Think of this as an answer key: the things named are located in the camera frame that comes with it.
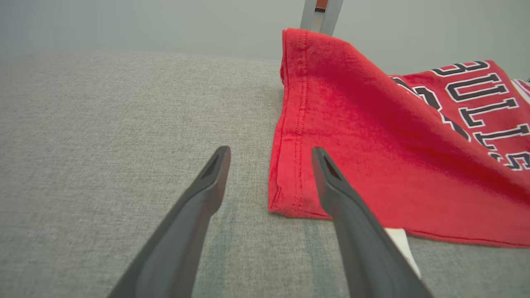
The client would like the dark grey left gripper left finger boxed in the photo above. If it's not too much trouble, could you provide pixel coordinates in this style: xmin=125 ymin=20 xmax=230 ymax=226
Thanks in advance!
xmin=107 ymin=145 xmax=231 ymax=298

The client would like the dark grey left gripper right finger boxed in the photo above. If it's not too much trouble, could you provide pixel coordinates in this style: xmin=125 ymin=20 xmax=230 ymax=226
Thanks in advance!
xmin=311 ymin=146 xmax=434 ymax=298

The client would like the red basketball jersey white trim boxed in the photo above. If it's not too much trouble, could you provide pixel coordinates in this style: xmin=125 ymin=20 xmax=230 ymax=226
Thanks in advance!
xmin=268 ymin=28 xmax=530 ymax=279

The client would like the grey fabric sofa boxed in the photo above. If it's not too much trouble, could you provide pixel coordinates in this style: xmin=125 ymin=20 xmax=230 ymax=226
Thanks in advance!
xmin=0 ymin=50 xmax=530 ymax=298

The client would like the grey partition post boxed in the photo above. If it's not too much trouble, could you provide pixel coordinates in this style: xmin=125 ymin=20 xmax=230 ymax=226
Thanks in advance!
xmin=300 ymin=0 xmax=344 ymax=37

